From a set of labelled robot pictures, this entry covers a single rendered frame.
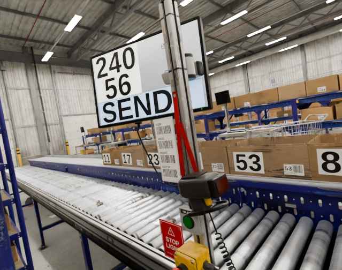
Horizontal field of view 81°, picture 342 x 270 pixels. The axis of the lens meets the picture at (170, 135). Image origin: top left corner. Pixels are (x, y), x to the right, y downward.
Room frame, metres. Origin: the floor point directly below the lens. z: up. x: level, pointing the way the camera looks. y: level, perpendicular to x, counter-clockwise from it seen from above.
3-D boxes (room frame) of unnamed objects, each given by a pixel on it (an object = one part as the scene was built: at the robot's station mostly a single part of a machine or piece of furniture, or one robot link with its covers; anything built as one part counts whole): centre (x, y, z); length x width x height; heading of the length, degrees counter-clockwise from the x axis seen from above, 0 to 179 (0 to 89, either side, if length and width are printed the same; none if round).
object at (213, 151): (1.38, -0.27, 0.96); 0.39 x 0.29 x 0.17; 44
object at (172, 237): (0.60, 0.02, 0.85); 0.16 x 0.01 x 0.13; 45
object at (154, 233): (1.03, 0.02, 0.72); 0.52 x 0.05 x 0.05; 135
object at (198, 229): (0.55, -0.02, 0.95); 0.07 x 0.03 x 0.07; 45
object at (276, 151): (1.10, -0.54, 0.97); 0.39 x 0.29 x 0.17; 45
